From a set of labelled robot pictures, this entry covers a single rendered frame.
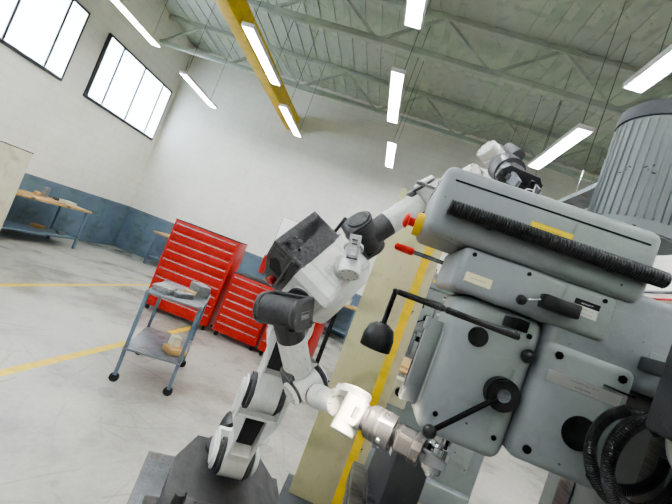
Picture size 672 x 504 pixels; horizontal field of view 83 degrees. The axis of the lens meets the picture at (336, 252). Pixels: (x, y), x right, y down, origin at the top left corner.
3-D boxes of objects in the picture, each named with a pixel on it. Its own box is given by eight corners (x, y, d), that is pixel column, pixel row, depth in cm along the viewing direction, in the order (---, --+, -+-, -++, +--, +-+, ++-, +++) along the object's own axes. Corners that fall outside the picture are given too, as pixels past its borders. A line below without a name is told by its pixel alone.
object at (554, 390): (508, 457, 78) (549, 338, 79) (476, 416, 102) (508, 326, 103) (601, 496, 76) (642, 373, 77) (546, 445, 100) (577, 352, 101)
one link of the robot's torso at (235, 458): (208, 451, 166) (247, 364, 154) (251, 461, 171) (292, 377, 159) (201, 483, 151) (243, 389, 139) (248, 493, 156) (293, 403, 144)
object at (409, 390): (398, 398, 91) (428, 316, 92) (397, 393, 95) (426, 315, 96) (414, 405, 91) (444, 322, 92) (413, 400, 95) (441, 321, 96)
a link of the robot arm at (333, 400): (360, 386, 99) (334, 378, 111) (344, 419, 96) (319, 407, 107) (377, 399, 102) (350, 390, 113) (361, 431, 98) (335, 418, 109)
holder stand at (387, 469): (376, 509, 121) (398, 450, 122) (366, 471, 143) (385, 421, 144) (411, 521, 122) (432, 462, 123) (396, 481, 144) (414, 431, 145)
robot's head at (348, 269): (331, 278, 116) (343, 266, 109) (336, 251, 121) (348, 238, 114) (350, 286, 117) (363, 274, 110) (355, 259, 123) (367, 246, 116)
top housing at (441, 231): (424, 228, 83) (449, 160, 84) (412, 242, 109) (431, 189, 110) (645, 307, 77) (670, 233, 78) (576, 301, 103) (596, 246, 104)
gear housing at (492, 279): (450, 287, 82) (466, 244, 83) (432, 286, 106) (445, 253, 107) (607, 345, 78) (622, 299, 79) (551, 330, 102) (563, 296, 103)
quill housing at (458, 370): (413, 430, 82) (463, 292, 84) (405, 401, 103) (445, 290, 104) (500, 466, 80) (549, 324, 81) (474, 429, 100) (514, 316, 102)
